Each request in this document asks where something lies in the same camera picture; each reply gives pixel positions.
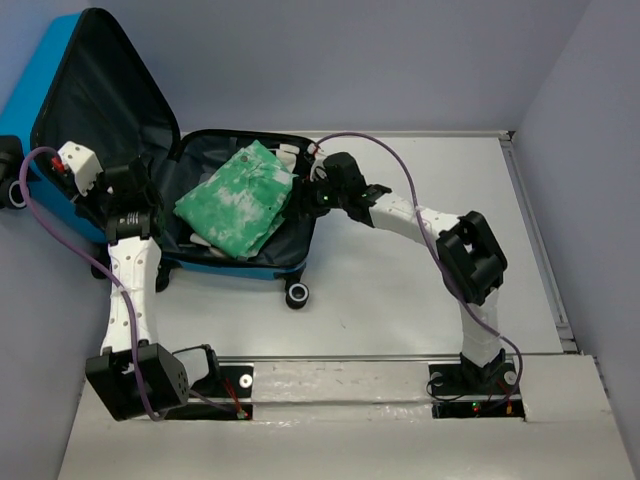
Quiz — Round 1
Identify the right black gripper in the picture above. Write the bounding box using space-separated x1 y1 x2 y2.
284 173 348 221

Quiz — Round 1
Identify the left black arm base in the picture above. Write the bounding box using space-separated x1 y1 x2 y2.
166 363 254 421

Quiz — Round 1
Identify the black white striped blanket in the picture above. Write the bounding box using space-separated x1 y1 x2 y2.
187 142 306 259

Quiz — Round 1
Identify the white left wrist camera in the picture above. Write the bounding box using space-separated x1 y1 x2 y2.
52 141 104 197

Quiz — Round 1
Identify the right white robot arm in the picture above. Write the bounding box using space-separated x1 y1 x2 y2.
284 179 507 392

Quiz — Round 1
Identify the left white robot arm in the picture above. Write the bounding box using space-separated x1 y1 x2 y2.
85 153 221 422

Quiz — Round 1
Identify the blue hard-shell suitcase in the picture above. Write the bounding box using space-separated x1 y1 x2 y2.
1 8 315 309

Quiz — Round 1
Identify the green white garment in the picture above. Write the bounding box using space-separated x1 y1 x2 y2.
173 140 294 260

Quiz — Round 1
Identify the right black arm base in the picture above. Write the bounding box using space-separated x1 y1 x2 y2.
425 362 526 420

